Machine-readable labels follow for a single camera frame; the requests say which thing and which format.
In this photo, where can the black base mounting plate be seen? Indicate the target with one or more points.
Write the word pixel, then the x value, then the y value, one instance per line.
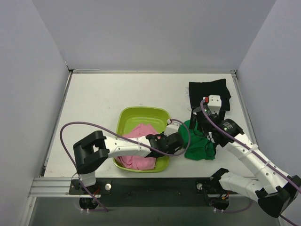
pixel 150 192

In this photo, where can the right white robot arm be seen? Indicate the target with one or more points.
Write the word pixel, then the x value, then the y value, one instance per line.
pixel 273 189

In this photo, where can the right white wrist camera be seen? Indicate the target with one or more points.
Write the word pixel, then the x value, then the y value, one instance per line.
pixel 214 103

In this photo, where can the pink t shirt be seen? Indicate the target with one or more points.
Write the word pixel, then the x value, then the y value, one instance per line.
pixel 138 162

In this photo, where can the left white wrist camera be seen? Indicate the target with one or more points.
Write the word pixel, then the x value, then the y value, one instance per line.
pixel 172 127

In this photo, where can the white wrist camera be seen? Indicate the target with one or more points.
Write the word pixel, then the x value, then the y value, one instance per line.
pixel 214 103
pixel 172 127

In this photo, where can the green t shirt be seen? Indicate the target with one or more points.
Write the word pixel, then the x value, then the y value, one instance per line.
pixel 200 147

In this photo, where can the aluminium frame rail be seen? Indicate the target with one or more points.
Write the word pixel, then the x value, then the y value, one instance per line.
pixel 51 187

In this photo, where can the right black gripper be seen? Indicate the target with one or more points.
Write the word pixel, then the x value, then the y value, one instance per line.
pixel 196 123

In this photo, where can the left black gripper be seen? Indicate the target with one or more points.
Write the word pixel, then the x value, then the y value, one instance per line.
pixel 175 139

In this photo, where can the green plastic basin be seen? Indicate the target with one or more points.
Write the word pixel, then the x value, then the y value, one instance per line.
pixel 133 116

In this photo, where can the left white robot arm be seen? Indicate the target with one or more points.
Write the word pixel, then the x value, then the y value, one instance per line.
pixel 93 150

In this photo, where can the folded black t shirt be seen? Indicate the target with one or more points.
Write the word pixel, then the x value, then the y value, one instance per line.
pixel 199 90

